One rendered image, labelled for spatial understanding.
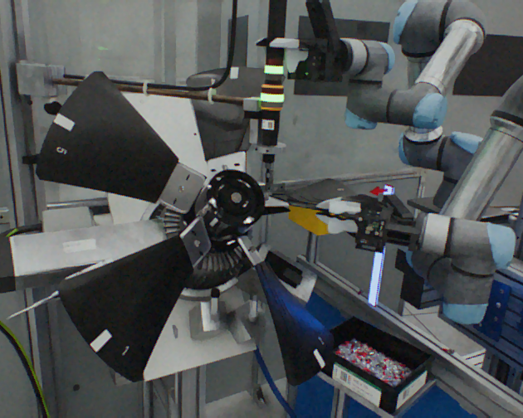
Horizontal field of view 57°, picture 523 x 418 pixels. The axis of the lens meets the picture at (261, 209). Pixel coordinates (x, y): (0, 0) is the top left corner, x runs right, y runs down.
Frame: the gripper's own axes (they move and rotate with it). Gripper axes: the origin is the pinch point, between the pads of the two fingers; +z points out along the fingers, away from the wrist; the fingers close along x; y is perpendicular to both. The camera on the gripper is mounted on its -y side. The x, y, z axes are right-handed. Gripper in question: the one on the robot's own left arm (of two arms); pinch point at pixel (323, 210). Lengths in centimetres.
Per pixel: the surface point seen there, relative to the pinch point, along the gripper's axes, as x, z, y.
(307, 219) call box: 20.2, 14.2, -35.2
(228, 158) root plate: -9.4, 20.0, 3.5
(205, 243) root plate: 3.4, 18.2, 17.5
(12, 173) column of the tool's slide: 3, 84, 5
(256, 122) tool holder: -17.7, 13.9, 3.4
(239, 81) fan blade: -22.9, 23.9, -9.9
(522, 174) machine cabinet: 127, -87, -448
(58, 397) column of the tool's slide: 78, 80, 8
